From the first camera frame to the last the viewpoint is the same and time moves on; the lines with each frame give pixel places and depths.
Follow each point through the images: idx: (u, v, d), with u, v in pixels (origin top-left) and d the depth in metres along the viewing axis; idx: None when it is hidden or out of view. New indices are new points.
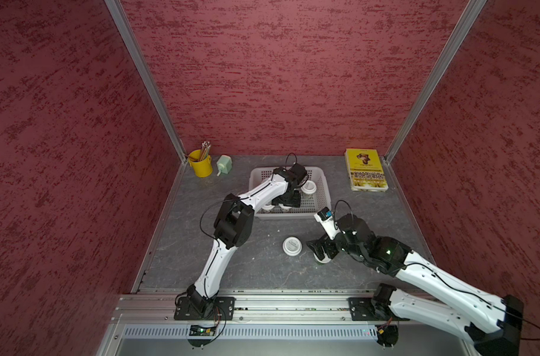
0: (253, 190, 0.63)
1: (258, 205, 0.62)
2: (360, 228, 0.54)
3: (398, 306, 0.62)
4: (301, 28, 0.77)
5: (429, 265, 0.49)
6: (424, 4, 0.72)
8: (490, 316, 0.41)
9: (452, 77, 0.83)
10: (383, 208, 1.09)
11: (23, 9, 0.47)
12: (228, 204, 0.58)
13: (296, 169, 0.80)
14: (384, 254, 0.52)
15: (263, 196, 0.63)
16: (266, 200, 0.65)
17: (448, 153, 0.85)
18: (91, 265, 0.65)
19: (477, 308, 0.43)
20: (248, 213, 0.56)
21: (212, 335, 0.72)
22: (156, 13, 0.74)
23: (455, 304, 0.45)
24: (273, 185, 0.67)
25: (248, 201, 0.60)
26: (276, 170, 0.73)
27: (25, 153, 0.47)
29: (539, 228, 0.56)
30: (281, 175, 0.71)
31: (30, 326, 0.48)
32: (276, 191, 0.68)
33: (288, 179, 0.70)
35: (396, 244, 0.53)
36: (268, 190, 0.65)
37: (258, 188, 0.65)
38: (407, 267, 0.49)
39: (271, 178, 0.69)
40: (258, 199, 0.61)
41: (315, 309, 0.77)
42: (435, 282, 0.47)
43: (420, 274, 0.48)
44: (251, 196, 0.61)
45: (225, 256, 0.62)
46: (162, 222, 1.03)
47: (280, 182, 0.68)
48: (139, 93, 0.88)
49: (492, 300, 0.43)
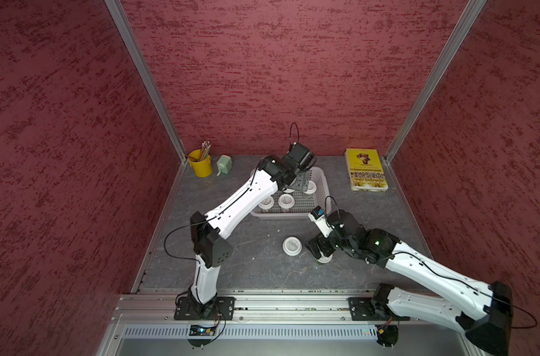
0: (224, 205, 0.50)
1: (234, 223, 0.51)
2: (347, 222, 0.56)
3: (397, 303, 0.62)
4: (301, 28, 0.77)
5: (417, 256, 0.49)
6: (424, 4, 0.72)
8: (477, 302, 0.42)
9: (452, 77, 0.83)
10: (383, 208, 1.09)
11: (23, 9, 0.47)
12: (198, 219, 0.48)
13: (293, 155, 0.59)
14: (373, 245, 0.53)
15: (236, 211, 0.49)
16: (245, 212, 0.52)
17: (448, 153, 0.85)
18: (91, 265, 0.65)
19: (463, 295, 0.43)
20: (216, 236, 0.47)
21: (211, 335, 0.72)
22: (156, 13, 0.74)
23: (444, 293, 0.46)
24: (254, 192, 0.51)
25: (215, 222, 0.48)
26: (258, 165, 0.54)
27: (26, 154, 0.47)
29: (539, 228, 0.56)
30: (268, 169, 0.53)
31: (30, 326, 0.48)
32: (258, 197, 0.52)
33: (279, 170, 0.53)
35: (385, 235, 0.54)
36: (245, 201, 0.50)
37: (234, 198, 0.50)
38: (395, 256, 0.50)
39: (252, 181, 0.52)
40: (231, 216, 0.49)
41: (316, 309, 0.77)
42: (423, 271, 0.47)
43: (408, 264, 0.49)
44: (222, 213, 0.49)
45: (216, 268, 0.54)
46: (162, 222, 1.03)
47: (266, 183, 0.51)
48: (139, 93, 0.88)
49: (479, 286, 0.43)
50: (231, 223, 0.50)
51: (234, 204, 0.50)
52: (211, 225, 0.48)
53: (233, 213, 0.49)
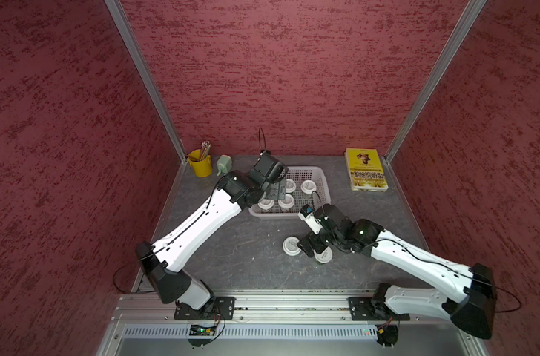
0: (176, 231, 0.44)
1: (187, 254, 0.44)
2: (331, 214, 0.58)
3: (392, 299, 0.63)
4: (301, 28, 0.77)
5: (400, 243, 0.50)
6: (425, 4, 0.72)
8: (458, 284, 0.42)
9: (452, 77, 0.83)
10: (383, 208, 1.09)
11: (23, 9, 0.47)
12: (141, 253, 0.42)
13: (262, 168, 0.52)
14: (357, 234, 0.54)
15: (187, 241, 0.42)
16: (200, 239, 0.45)
17: (448, 153, 0.85)
18: (91, 265, 0.65)
19: (444, 278, 0.43)
20: (162, 272, 0.40)
21: (212, 335, 0.72)
22: (156, 13, 0.74)
23: (426, 277, 0.46)
24: (211, 216, 0.44)
25: (163, 255, 0.41)
26: (218, 183, 0.48)
27: (26, 153, 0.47)
29: (539, 228, 0.56)
30: (229, 188, 0.47)
31: (30, 326, 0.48)
32: (216, 221, 0.46)
33: (240, 189, 0.47)
35: (369, 224, 0.55)
36: (199, 227, 0.44)
37: (187, 223, 0.44)
38: (378, 244, 0.51)
39: (209, 202, 0.46)
40: (181, 248, 0.42)
41: (316, 308, 0.77)
42: (406, 256, 0.48)
43: (391, 251, 0.49)
44: (170, 244, 0.42)
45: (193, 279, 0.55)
46: (162, 221, 1.03)
47: (225, 205, 0.45)
48: (139, 93, 0.88)
49: (460, 269, 0.44)
50: (182, 255, 0.43)
51: (186, 231, 0.43)
52: (157, 259, 0.41)
53: (184, 242, 0.42)
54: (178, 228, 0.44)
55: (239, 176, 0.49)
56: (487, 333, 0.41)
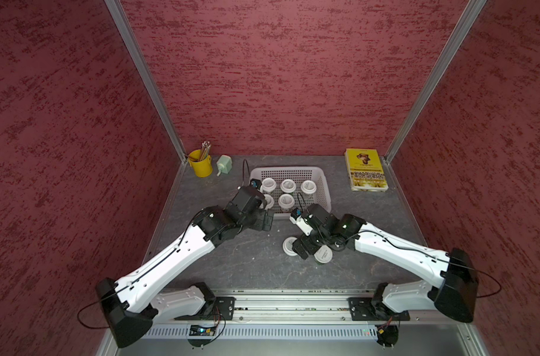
0: (144, 268, 0.42)
1: (151, 293, 0.42)
2: (316, 213, 0.60)
3: (389, 297, 0.63)
4: (301, 28, 0.77)
5: (381, 233, 0.52)
6: (424, 4, 0.72)
8: (435, 269, 0.43)
9: (452, 77, 0.83)
10: (383, 208, 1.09)
11: (23, 9, 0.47)
12: (101, 291, 0.40)
13: (238, 202, 0.52)
14: (343, 229, 0.55)
15: (152, 280, 0.41)
16: (168, 278, 0.44)
17: (448, 153, 0.85)
18: (91, 265, 0.65)
19: (423, 264, 0.45)
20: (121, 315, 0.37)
21: (212, 335, 0.72)
22: (156, 13, 0.74)
23: (406, 264, 0.47)
24: (181, 254, 0.44)
25: (125, 294, 0.39)
26: (193, 219, 0.48)
27: (26, 153, 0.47)
29: (539, 228, 0.56)
30: (205, 225, 0.47)
31: (30, 326, 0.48)
32: (187, 259, 0.45)
33: (216, 226, 0.47)
35: (352, 217, 0.57)
36: (168, 265, 0.43)
37: (157, 260, 0.43)
38: (360, 236, 0.52)
39: (182, 239, 0.46)
40: (145, 287, 0.40)
41: (316, 309, 0.77)
42: (386, 246, 0.49)
43: (372, 242, 0.51)
44: (135, 282, 0.41)
45: (162, 301, 0.52)
46: (162, 222, 1.03)
47: (198, 243, 0.45)
48: (139, 93, 0.88)
49: (437, 254, 0.45)
50: (145, 295, 0.41)
51: (153, 270, 0.42)
52: (119, 298, 0.39)
53: (149, 282, 0.41)
54: (145, 264, 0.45)
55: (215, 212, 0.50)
56: (468, 316, 0.42)
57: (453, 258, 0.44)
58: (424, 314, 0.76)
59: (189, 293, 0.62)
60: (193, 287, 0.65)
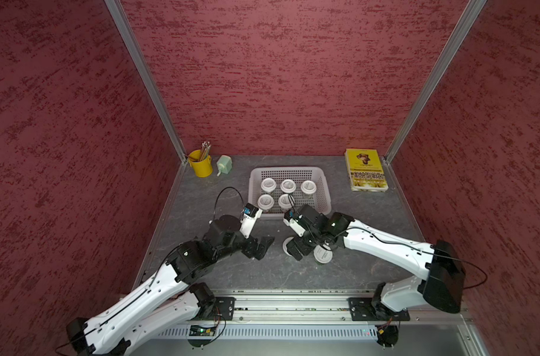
0: (114, 308, 0.43)
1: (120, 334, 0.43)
2: (306, 213, 0.62)
3: (386, 296, 0.63)
4: (300, 28, 0.77)
5: (368, 229, 0.53)
6: (424, 4, 0.72)
8: (420, 262, 0.44)
9: (452, 77, 0.83)
10: (383, 208, 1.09)
11: (23, 9, 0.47)
12: (72, 331, 0.41)
13: (211, 238, 0.51)
14: (331, 228, 0.56)
15: (119, 322, 0.42)
16: (138, 317, 0.44)
17: (448, 153, 0.85)
18: (91, 265, 0.65)
19: (409, 256, 0.46)
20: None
21: (212, 335, 0.72)
22: (156, 14, 0.74)
23: (394, 258, 0.48)
24: (150, 296, 0.45)
25: (94, 336, 0.41)
26: (168, 257, 0.49)
27: (26, 153, 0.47)
29: (539, 228, 0.56)
30: (179, 263, 0.48)
31: (30, 326, 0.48)
32: (158, 300, 0.46)
33: (188, 266, 0.48)
35: (341, 216, 0.58)
36: (137, 306, 0.43)
37: (127, 300, 0.44)
38: (348, 233, 0.54)
39: (154, 279, 0.46)
40: (111, 330, 0.41)
41: (315, 309, 0.77)
42: (372, 241, 0.50)
43: (360, 237, 0.52)
44: (103, 324, 0.42)
45: (142, 326, 0.52)
46: (162, 222, 1.03)
47: (168, 283, 0.46)
48: (139, 93, 0.88)
49: (422, 246, 0.46)
50: (112, 337, 0.42)
51: (121, 312, 0.43)
52: (87, 340, 0.40)
53: (116, 324, 0.42)
54: (116, 304, 0.44)
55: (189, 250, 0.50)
56: (456, 307, 0.43)
57: (437, 250, 0.47)
58: (424, 314, 0.76)
59: (177, 305, 0.60)
60: (185, 295, 0.64)
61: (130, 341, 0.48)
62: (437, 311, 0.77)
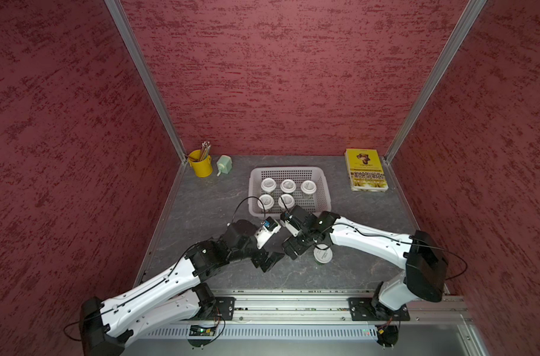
0: (132, 293, 0.45)
1: (132, 320, 0.45)
2: (297, 213, 0.65)
3: (383, 294, 0.63)
4: (301, 28, 0.77)
5: (352, 225, 0.55)
6: (424, 4, 0.72)
8: (399, 252, 0.46)
9: (452, 77, 0.83)
10: (383, 208, 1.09)
11: (23, 9, 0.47)
12: (87, 310, 0.42)
13: (228, 239, 0.54)
14: (319, 225, 0.59)
15: (136, 307, 0.44)
16: (152, 305, 0.46)
17: (448, 153, 0.85)
18: (91, 265, 0.65)
19: (388, 248, 0.48)
20: (99, 337, 0.39)
21: (212, 335, 0.72)
22: (156, 14, 0.74)
23: (375, 251, 0.50)
24: (168, 285, 0.47)
25: (110, 317, 0.42)
26: (187, 252, 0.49)
27: (25, 154, 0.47)
29: (539, 228, 0.56)
30: (195, 259, 0.51)
31: (30, 326, 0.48)
32: (174, 291, 0.48)
33: (205, 263, 0.51)
35: (328, 215, 0.60)
36: (156, 294, 0.46)
37: (146, 287, 0.46)
38: (334, 229, 0.56)
39: (173, 270, 0.49)
40: (127, 313, 0.43)
41: (315, 309, 0.77)
42: (356, 236, 0.53)
43: (345, 232, 0.55)
44: (120, 306, 0.43)
45: (145, 318, 0.52)
46: (162, 222, 1.03)
47: (187, 276, 0.49)
48: (139, 93, 0.88)
49: (401, 237, 0.48)
50: (125, 321, 0.43)
51: (139, 297, 0.45)
52: (101, 320, 0.41)
53: (133, 308, 0.44)
54: (133, 289, 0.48)
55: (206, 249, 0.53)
56: (436, 294, 0.44)
57: (417, 240, 0.49)
58: (424, 314, 0.76)
59: (179, 302, 0.60)
60: (186, 292, 0.64)
61: (133, 331, 0.49)
62: (438, 311, 0.78)
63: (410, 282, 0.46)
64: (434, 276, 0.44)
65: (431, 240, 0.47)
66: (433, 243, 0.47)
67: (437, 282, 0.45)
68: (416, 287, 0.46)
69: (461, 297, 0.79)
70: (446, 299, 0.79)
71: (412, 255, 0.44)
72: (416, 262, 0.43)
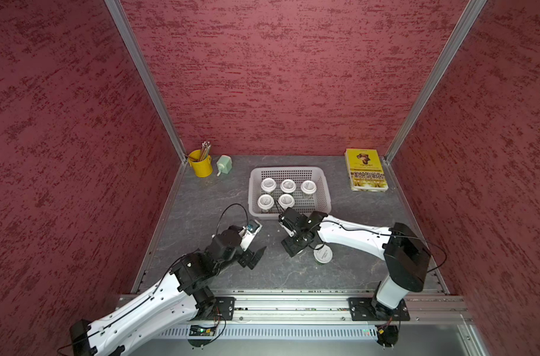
0: (117, 311, 0.46)
1: (121, 337, 0.45)
2: (288, 213, 0.69)
3: (380, 294, 0.63)
4: (301, 28, 0.77)
5: (337, 222, 0.58)
6: (424, 4, 0.72)
8: (378, 244, 0.48)
9: (452, 77, 0.83)
10: (383, 208, 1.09)
11: (23, 9, 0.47)
12: (75, 330, 0.43)
13: (213, 251, 0.54)
14: (308, 224, 0.62)
15: (122, 327, 0.44)
16: (139, 322, 0.47)
17: (448, 153, 0.85)
18: (91, 265, 0.65)
19: (369, 241, 0.50)
20: None
21: (212, 335, 0.72)
22: (156, 14, 0.74)
23: (360, 245, 0.53)
24: (154, 302, 0.48)
25: (97, 338, 0.43)
26: (172, 267, 0.52)
27: (26, 154, 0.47)
29: (539, 228, 0.56)
30: (182, 274, 0.51)
31: (30, 326, 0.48)
32: (161, 307, 0.49)
33: (191, 277, 0.51)
35: (317, 213, 0.64)
36: (143, 311, 0.46)
37: (133, 305, 0.47)
38: (321, 226, 0.59)
39: (157, 286, 0.50)
40: (114, 334, 0.44)
41: (316, 309, 0.77)
42: (342, 231, 0.55)
43: (331, 228, 0.58)
44: (106, 328, 0.44)
45: (136, 331, 0.53)
46: (162, 222, 1.03)
47: (172, 293, 0.49)
48: (139, 93, 0.88)
49: (380, 229, 0.51)
50: (113, 340, 0.44)
51: (124, 317, 0.45)
52: (89, 343, 0.42)
53: (119, 328, 0.44)
54: (119, 309, 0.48)
55: (192, 264, 0.53)
56: (417, 283, 0.45)
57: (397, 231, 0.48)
58: (424, 315, 0.75)
59: (173, 308, 0.60)
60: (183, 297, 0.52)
61: (124, 346, 0.49)
62: (438, 312, 0.77)
63: (393, 274, 0.48)
64: (415, 266, 0.46)
65: (410, 231, 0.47)
66: (412, 233, 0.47)
67: (416, 271, 0.47)
68: (399, 278, 0.48)
69: (461, 297, 0.79)
70: (446, 299, 0.79)
71: (392, 247, 0.46)
72: (394, 254, 0.45)
